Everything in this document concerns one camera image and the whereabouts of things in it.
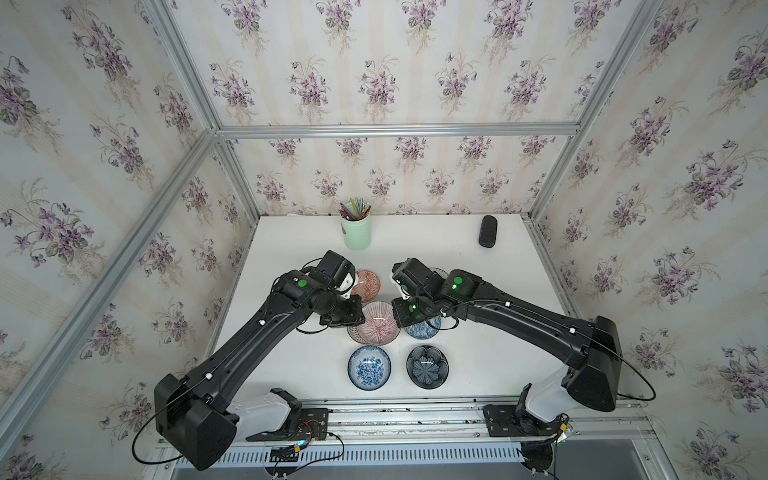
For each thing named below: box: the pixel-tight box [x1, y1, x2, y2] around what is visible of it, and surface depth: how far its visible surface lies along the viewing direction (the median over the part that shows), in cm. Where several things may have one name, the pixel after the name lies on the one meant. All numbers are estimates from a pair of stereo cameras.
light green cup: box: [340, 214, 372, 250], surface depth 104 cm
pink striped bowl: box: [346, 300, 401, 346], surface depth 76 cm
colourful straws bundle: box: [338, 197, 372, 221], surface depth 106 cm
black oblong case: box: [478, 214, 498, 248], surface depth 117 cm
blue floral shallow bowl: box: [347, 345, 392, 391], surface depth 82 cm
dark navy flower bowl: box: [406, 345, 450, 390], surface depth 82 cm
